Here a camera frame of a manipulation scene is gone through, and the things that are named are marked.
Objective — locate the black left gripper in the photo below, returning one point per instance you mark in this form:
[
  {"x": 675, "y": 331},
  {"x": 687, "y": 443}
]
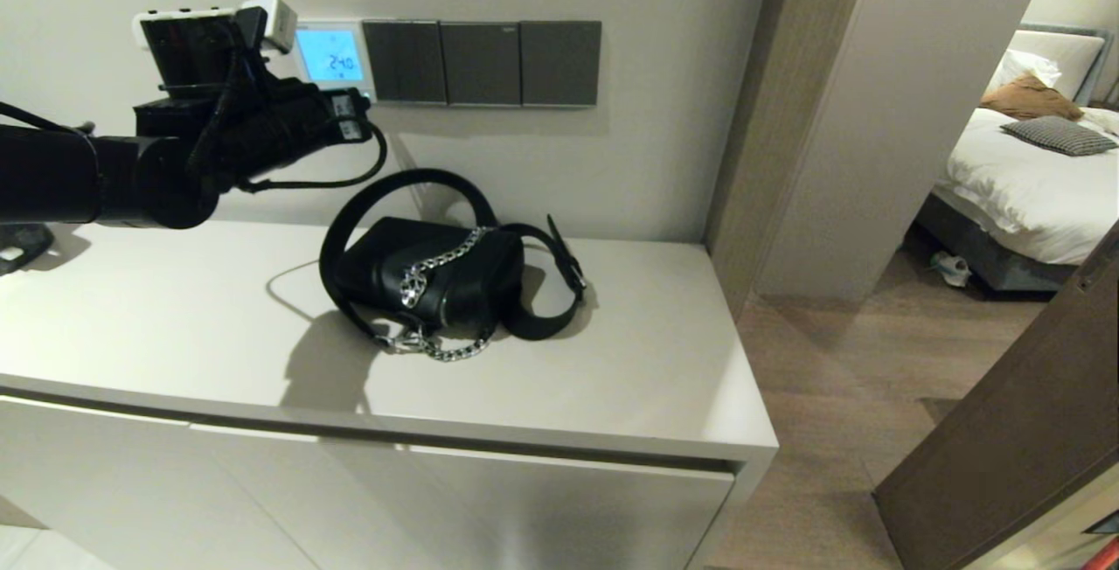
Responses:
[{"x": 271, "y": 128}]

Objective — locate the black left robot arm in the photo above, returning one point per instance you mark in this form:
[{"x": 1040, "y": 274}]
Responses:
[{"x": 79, "y": 177}]

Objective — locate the white wall thermostat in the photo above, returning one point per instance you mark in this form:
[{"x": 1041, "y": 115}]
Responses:
[{"x": 332, "y": 54}]

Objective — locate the white sideboard cabinet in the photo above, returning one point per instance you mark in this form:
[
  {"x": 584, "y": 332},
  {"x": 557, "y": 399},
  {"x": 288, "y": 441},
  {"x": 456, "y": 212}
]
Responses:
[{"x": 568, "y": 360}]

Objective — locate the black plastic stand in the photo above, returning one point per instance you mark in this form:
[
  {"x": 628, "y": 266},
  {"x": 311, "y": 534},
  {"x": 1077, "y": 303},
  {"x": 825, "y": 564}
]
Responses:
[{"x": 17, "y": 251}]

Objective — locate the wood-grain door jamb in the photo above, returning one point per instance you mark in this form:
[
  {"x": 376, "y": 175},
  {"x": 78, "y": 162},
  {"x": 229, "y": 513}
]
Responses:
[{"x": 787, "y": 115}]

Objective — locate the wide white cabinet door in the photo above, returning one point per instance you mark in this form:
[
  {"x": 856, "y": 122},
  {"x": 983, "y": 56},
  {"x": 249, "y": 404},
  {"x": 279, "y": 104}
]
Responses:
[{"x": 542, "y": 517}]

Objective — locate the pale slipper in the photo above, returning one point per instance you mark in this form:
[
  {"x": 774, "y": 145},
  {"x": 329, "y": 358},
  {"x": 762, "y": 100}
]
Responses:
[{"x": 951, "y": 268}]

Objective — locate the bed with white bedding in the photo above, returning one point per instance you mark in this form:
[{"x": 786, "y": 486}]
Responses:
[{"x": 988, "y": 255}]

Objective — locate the white duvet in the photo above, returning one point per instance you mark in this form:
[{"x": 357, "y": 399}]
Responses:
[{"x": 1023, "y": 194}]

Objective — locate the brown cushion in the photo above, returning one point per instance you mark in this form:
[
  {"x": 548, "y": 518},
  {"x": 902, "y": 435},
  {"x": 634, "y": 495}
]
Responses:
[{"x": 1032, "y": 98}]

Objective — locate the houndstooth patterned cushion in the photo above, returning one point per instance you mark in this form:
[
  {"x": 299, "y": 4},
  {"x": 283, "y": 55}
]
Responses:
[{"x": 1058, "y": 135}]

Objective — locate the white pillow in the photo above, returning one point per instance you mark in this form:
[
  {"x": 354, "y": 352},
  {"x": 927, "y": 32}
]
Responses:
[{"x": 1062, "y": 54}]

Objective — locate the dark brown wooden door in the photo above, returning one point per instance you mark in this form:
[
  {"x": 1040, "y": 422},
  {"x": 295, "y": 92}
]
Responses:
[{"x": 1005, "y": 430}]

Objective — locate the red object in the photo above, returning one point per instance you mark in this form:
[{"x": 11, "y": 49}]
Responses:
[{"x": 1103, "y": 559}]

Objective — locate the grey three-rocker wall switch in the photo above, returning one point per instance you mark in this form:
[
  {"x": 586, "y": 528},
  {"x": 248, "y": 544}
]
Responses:
[{"x": 404, "y": 63}]

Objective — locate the grey wall switch panel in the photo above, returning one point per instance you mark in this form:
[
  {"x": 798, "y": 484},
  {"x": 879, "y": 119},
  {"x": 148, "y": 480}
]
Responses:
[
  {"x": 481, "y": 63},
  {"x": 559, "y": 63}
]

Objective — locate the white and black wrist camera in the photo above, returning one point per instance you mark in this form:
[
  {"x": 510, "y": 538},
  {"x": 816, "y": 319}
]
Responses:
[{"x": 192, "y": 45}]

